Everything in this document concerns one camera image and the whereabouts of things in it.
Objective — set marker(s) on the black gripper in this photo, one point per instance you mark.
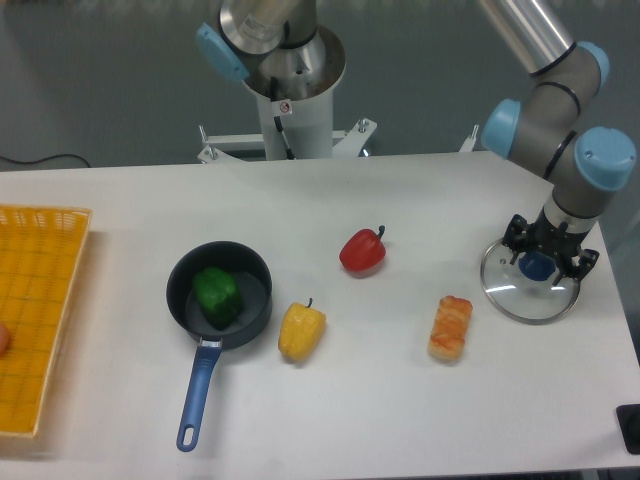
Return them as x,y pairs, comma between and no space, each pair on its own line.
558,243

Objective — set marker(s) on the glass lid blue knob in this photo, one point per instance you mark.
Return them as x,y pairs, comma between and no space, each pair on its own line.
526,287

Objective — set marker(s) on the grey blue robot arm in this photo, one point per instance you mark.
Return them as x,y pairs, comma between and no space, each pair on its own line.
585,169

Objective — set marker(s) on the orange toasted bread piece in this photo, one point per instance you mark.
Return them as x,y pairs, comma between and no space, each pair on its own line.
448,334

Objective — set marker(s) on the black device at edge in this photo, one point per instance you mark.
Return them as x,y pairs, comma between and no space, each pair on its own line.
629,422

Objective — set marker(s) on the red bell pepper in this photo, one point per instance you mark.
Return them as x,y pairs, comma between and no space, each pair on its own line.
364,250

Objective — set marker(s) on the yellow bell pepper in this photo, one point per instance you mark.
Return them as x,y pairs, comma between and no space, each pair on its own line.
301,329

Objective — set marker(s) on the green bell pepper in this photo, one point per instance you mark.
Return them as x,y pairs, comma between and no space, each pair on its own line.
218,296

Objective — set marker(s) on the yellow woven basket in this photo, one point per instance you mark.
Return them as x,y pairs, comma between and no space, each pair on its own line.
41,250

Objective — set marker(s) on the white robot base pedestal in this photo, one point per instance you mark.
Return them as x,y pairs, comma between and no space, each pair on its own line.
294,99

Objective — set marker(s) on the dark pot blue handle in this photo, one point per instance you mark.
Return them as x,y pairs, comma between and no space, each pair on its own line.
254,281

